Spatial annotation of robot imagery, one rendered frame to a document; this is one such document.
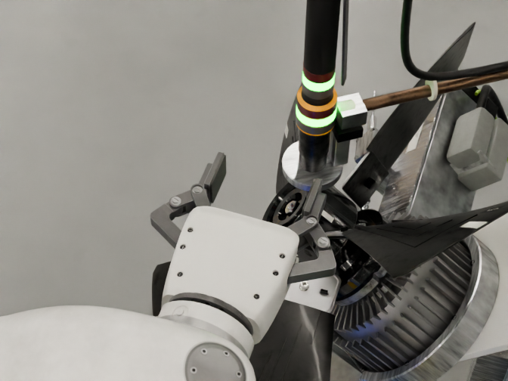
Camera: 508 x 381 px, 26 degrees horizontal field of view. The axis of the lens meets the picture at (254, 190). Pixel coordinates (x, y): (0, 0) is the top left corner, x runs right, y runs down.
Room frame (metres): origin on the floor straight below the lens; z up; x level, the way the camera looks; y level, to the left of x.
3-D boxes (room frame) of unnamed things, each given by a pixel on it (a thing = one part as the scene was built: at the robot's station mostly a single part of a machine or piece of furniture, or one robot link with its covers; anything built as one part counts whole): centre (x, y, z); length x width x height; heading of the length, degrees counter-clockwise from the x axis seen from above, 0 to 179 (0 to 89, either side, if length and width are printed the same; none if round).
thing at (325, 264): (0.52, -0.03, 1.65); 0.08 x 0.06 x 0.01; 75
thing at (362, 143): (1.11, -0.19, 1.08); 0.07 x 0.04 x 0.06; 172
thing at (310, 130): (0.78, -0.07, 1.54); 0.04 x 0.04 x 0.01
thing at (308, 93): (0.78, -0.07, 1.59); 0.03 x 0.03 x 0.01
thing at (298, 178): (0.79, -0.08, 1.49); 0.09 x 0.07 x 0.10; 107
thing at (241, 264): (0.50, 0.02, 1.65); 0.11 x 0.10 x 0.07; 161
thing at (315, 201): (0.56, -0.06, 1.65); 0.07 x 0.03 x 0.03; 161
